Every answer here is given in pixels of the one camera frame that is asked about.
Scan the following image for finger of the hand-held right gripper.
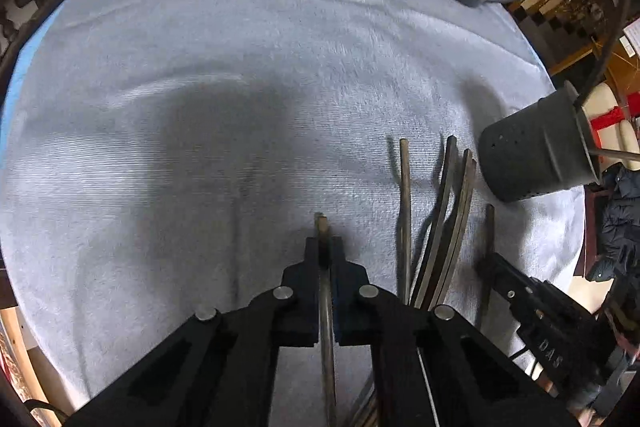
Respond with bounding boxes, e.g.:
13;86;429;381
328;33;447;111
474;253;540;309

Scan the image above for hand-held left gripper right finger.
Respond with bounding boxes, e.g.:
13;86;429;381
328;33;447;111
330;236;578;427

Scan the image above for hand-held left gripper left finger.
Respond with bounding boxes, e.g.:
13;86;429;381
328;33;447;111
60;237;321;427

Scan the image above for dark grey utensil holder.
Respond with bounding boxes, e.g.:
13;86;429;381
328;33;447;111
479;82;603;202

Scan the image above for dark padded jacket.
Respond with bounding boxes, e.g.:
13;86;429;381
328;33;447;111
585;162;640;285

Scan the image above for red ribbon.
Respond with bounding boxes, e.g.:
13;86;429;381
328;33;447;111
590;104;633;134

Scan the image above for cream chair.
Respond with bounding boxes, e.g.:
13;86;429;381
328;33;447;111
584;82;640;170

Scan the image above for grey cloth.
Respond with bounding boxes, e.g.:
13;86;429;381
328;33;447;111
0;0;586;413

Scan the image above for wooden staircase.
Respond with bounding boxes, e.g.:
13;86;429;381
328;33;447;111
505;0;623;75

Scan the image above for blue cloth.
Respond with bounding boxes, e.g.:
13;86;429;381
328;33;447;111
0;0;68;152

